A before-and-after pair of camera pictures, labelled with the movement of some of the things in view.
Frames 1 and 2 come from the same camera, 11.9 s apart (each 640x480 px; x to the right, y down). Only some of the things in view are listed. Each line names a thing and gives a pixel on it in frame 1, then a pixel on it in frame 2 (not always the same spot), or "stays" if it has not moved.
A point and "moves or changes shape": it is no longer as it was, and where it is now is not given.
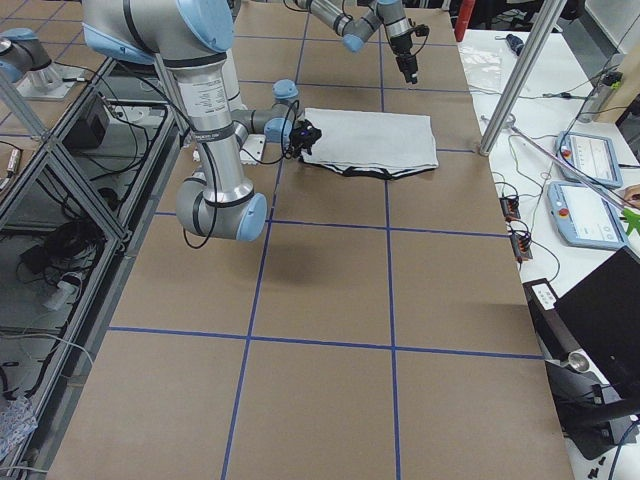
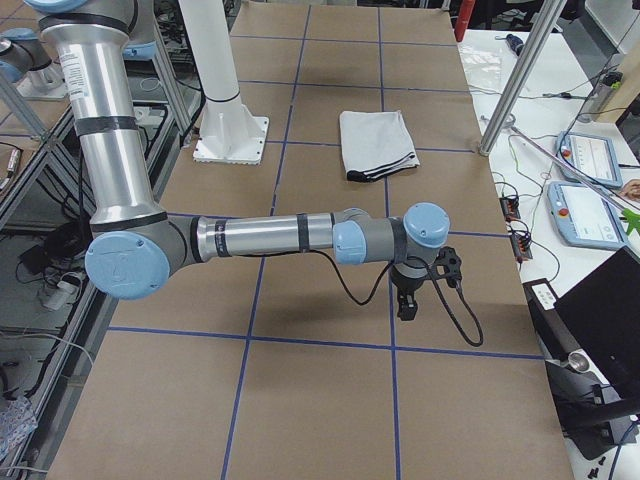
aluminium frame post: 548,14 stays
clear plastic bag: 488,66 stays
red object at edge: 464,12 stays
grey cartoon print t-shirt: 366,143 moves or changes shape
